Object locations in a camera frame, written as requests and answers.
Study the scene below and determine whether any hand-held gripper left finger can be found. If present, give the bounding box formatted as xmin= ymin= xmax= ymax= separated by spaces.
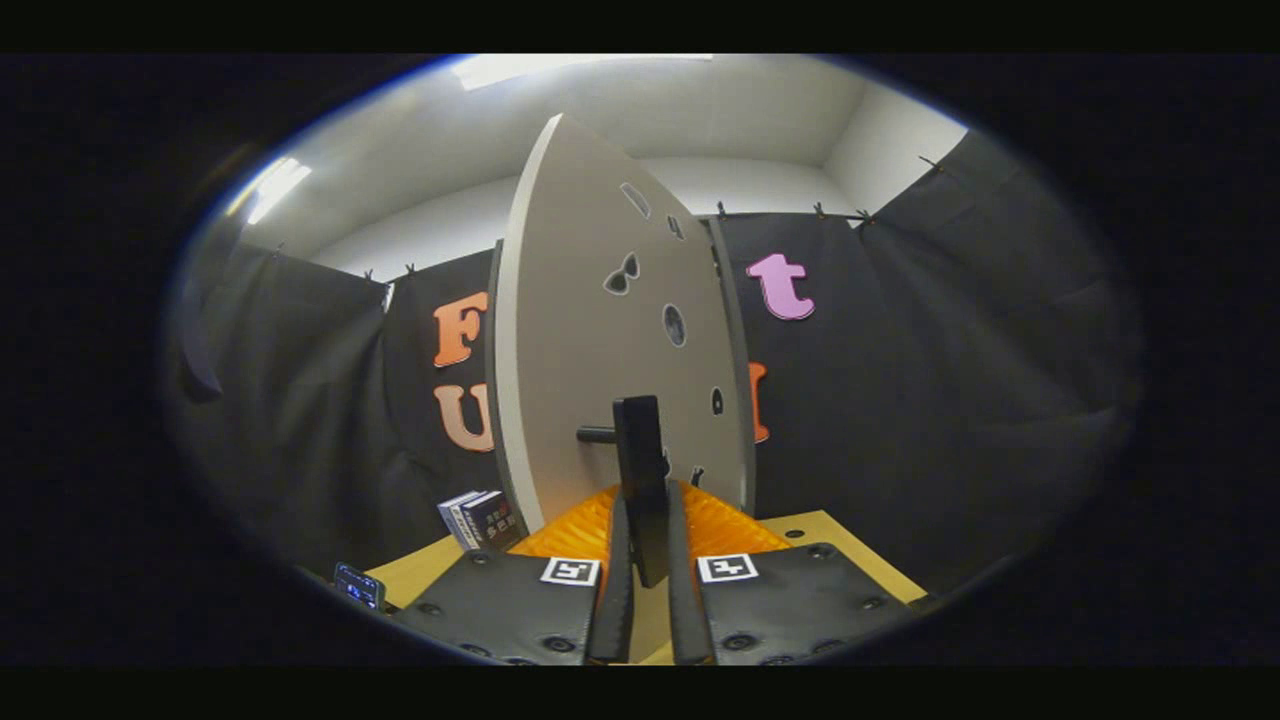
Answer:
xmin=390 ymin=485 xmax=636 ymax=666

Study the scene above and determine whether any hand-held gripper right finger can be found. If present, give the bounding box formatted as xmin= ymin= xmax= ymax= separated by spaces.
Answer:
xmin=667 ymin=480 xmax=936 ymax=666

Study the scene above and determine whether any black door handle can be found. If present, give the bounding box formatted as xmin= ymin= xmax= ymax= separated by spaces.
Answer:
xmin=577 ymin=395 xmax=671 ymax=589

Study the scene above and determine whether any white cabinet door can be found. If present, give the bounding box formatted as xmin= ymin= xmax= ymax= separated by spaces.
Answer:
xmin=494 ymin=113 xmax=756 ymax=536

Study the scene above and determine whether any dark blue book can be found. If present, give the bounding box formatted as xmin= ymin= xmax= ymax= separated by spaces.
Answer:
xmin=465 ymin=490 xmax=523 ymax=547

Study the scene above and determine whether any grey cabinet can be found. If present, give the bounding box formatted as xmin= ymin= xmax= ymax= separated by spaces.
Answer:
xmin=487 ymin=215 xmax=761 ymax=521

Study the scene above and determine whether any black backdrop cloth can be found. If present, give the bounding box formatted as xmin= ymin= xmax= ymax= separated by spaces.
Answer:
xmin=165 ymin=130 xmax=1146 ymax=601

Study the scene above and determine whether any ceiling light panel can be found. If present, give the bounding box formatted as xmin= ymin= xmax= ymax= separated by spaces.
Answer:
xmin=228 ymin=157 xmax=313 ymax=226

